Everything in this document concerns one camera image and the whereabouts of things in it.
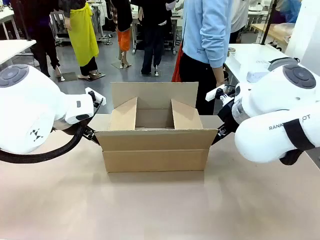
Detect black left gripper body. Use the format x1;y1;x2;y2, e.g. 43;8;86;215
83;124;97;141

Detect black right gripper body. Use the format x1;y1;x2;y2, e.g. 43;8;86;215
216;98;241;136

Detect brown cardboard box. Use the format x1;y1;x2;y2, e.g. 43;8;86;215
94;81;219;174

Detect person's left forearm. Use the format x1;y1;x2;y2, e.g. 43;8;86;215
209;34;226;82

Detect grey plastic device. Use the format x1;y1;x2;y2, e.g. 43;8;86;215
246;70;270;83

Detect white work table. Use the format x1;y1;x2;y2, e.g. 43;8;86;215
0;39;38;66
0;8;16;41
223;43;292;87

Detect red hanging bag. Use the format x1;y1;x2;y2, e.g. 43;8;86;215
171;42;185;83

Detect person in light blue sweater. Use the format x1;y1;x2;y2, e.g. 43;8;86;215
178;0;235;116

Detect mannequin with yellow apron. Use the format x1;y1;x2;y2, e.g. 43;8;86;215
58;0;106;81

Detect wooden table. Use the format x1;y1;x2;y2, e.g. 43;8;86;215
249;22;295;51

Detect mannequin with orange skirt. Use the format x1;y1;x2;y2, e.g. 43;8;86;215
109;0;134;70

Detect person in white top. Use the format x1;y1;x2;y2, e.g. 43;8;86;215
229;0;251;45

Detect black stand pole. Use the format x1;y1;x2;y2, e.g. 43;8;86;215
259;0;279;46

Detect bystander in black clothes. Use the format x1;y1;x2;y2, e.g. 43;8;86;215
11;0;62;79

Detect person in black trousers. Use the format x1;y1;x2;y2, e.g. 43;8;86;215
130;0;176;77

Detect white upright panel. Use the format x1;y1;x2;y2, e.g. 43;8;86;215
284;0;320;73

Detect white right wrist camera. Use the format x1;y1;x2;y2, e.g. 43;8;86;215
205;84;228;102

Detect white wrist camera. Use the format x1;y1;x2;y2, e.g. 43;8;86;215
84;87;107;105
205;84;228;102

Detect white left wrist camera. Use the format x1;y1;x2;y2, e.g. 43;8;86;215
84;87;107;105

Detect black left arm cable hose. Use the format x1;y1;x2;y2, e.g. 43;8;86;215
0;98;104;165

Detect brown mannequin base plate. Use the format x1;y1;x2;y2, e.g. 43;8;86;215
77;71;106;81

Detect grey mannequin base plate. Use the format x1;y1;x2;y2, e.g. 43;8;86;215
57;71;78;83
111;60;133;70

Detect black velcro strap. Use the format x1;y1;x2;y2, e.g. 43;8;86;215
283;118;316;152

